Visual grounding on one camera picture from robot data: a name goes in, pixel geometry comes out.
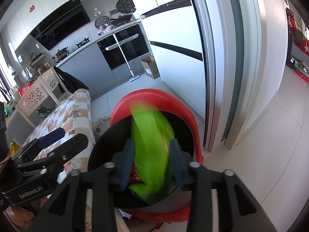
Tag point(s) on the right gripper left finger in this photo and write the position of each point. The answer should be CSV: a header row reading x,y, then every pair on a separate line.
x,y
123,161

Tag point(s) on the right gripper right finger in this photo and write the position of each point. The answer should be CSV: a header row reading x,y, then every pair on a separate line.
x,y
180,166

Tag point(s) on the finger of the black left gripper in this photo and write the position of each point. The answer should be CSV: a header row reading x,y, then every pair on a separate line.
x,y
52,137
68,150

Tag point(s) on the green plastic wrapper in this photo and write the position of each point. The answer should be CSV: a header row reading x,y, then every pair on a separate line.
x,y
151,133

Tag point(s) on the red trash bin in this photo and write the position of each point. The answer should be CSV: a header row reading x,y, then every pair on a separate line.
x,y
175,207

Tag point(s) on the left hand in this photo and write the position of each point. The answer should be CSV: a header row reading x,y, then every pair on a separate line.
x,y
19,218

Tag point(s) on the green vegetables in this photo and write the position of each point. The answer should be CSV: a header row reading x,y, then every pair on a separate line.
x,y
44,112

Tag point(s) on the checkered tablecloth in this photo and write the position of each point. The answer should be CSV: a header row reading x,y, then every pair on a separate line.
x,y
74,116

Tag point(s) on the gold foil bag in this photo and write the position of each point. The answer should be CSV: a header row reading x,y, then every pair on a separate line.
x,y
13,148

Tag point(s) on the white perforated chair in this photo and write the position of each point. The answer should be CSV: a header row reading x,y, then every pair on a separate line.
x,y
40,90

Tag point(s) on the cooking pot on stove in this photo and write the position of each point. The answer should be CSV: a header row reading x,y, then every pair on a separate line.
x,y
60,55

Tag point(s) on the white stick mop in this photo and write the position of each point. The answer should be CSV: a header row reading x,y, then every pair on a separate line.
x,y
119,44

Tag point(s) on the cardboard box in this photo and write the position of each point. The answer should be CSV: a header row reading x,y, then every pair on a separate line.
x,y
150,67

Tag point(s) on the black range hood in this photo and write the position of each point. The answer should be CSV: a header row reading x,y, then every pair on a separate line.
x,y
62,22

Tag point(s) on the black built-in oven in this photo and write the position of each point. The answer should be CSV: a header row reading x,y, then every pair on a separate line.
x,y
132,49

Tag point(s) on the white refrigerator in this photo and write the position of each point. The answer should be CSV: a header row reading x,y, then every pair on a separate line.
x,y
173,33

